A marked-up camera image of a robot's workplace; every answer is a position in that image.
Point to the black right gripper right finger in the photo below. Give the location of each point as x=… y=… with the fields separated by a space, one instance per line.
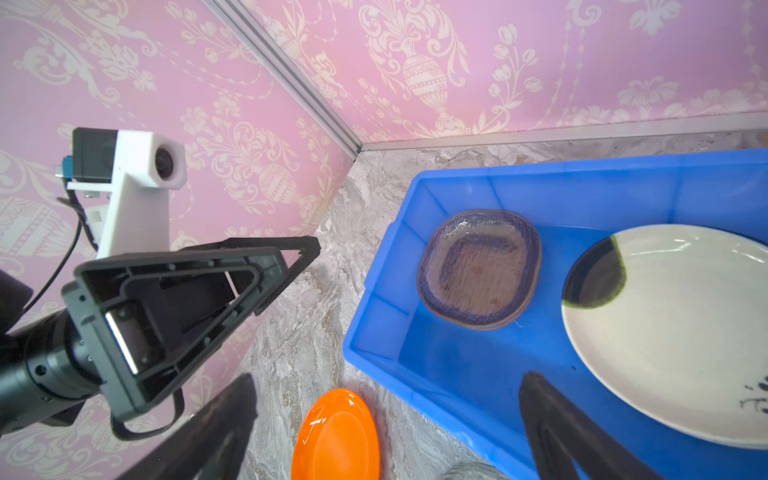
x=565 y=442

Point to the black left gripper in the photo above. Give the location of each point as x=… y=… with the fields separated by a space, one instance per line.
x=137 y=326

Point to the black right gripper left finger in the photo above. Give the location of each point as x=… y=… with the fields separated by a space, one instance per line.
x=211 y=445

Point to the grey glass plate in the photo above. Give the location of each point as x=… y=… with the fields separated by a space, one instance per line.
x=472 y=470

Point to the orange round plate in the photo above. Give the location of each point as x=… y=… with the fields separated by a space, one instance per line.
x=338 y=439

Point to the cream plate black brushstroke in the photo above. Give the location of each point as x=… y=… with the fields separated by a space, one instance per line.
x=672 y=319

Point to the pink glass plate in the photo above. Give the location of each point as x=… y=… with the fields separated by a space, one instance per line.
x=480 y=268

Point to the blue plastic bin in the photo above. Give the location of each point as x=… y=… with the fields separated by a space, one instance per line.
x=467 y=381

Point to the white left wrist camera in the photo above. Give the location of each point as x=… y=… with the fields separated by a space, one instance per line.
x=137 y=170

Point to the left aluminium corner post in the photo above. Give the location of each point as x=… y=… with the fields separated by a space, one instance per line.
x=270 y=54

